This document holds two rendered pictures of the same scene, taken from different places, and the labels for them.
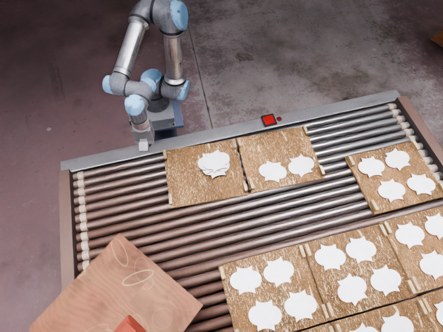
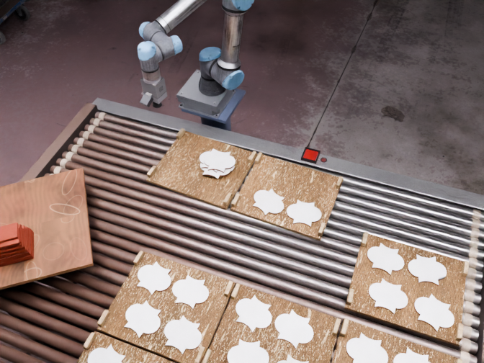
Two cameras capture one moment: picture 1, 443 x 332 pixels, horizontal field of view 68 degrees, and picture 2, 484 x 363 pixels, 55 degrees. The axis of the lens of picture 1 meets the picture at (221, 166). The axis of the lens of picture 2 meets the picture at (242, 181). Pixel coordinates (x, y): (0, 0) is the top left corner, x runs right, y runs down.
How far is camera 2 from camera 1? 0.94 m
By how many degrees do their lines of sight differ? 23
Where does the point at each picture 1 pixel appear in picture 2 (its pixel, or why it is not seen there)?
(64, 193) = (75, 121)
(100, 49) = (243, 42)
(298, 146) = (318, 194)
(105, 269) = (47, 188)
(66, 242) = (45, 157)
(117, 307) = (30, 221)
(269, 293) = (164, 304)
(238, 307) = (127, 296)
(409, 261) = not seen: outside the picture
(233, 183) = (220, 191)
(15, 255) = not seen: hidden behind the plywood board
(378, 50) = not seen: outside the picture
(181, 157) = (194, 144)
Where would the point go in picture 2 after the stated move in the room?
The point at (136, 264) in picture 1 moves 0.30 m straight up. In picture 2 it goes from (73, 199) to (47, 150)
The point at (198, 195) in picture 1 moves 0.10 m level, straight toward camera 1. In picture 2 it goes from (179, 184) to (168, 199)
